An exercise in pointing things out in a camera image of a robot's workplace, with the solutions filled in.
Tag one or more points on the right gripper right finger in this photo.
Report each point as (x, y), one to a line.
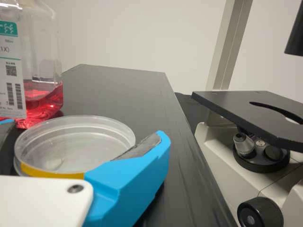
(132, 186)

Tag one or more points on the petri dish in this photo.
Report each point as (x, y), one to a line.
(71, 142)

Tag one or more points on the cream microscope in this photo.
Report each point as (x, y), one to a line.
(255, 142)

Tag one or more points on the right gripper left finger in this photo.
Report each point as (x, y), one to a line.
(5, 136)

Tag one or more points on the red liquid bottle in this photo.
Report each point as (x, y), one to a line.
(28, 59)

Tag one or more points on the black platform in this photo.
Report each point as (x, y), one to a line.
(142, 132)

